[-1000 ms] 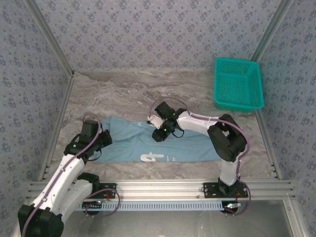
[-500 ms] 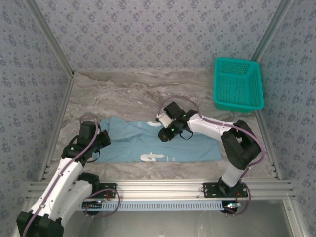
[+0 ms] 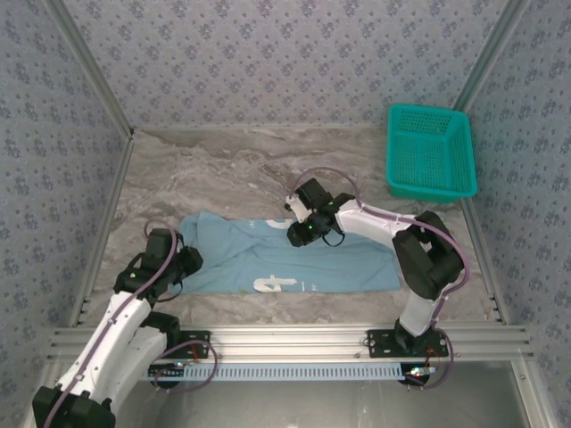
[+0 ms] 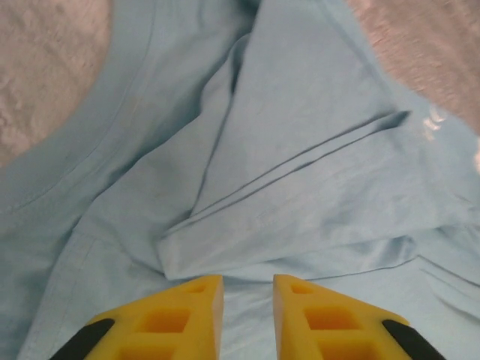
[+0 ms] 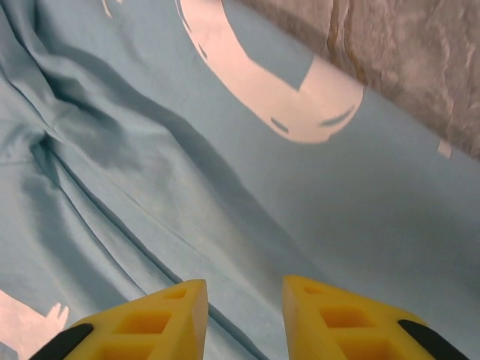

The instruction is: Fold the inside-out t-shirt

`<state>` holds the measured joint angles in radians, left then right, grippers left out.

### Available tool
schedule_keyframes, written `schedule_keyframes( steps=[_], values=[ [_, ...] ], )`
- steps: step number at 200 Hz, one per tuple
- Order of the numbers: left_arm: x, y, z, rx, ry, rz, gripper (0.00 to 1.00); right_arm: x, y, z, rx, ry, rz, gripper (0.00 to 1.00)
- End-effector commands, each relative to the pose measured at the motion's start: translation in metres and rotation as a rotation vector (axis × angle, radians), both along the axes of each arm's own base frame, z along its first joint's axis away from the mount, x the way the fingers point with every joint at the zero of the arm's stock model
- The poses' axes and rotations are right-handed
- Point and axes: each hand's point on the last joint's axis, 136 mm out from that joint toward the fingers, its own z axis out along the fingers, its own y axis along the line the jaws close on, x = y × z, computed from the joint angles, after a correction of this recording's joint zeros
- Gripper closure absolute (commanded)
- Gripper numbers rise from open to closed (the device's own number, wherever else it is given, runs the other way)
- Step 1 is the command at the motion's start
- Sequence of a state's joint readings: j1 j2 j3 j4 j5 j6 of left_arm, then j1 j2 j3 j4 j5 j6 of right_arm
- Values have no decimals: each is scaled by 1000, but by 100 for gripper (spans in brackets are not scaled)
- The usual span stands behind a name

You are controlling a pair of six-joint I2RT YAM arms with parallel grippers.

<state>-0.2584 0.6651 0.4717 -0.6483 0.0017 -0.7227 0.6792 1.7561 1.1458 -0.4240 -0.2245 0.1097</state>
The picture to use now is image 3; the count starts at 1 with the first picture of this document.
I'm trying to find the aluminium frame post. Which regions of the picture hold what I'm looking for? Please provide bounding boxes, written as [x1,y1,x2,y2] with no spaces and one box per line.
[452,0,534,112]
[44,0,137,139]

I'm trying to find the aluminium cross rail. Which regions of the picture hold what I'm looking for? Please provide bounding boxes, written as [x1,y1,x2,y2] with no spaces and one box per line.
[48,324,535,361]

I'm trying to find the aluminium frame leg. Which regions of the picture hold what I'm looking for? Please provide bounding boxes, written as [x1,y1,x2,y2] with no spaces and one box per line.
[510,359,561,428]
[33,361,68,393]

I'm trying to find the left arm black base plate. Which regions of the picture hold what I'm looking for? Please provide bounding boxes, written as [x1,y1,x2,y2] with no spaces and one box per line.
[176,329,211,359]

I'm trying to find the black controller board mount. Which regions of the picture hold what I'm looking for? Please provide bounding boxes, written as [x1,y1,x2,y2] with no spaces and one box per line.
[148,361,186,394]
[401,363,437,390]

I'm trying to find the teal plastic basket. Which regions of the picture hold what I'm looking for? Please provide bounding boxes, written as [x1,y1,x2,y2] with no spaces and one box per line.
[385,103,478,207]

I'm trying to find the light blue t-shirt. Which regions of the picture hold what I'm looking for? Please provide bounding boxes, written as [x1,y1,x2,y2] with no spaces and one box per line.
[178,210,401,294]

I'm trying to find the slotted grey cable duct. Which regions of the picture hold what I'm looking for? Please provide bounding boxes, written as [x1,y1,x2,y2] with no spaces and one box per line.
[137,361,402,383]

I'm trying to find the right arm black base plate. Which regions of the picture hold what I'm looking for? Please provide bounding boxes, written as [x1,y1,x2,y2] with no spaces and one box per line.
[366,328,450,359]

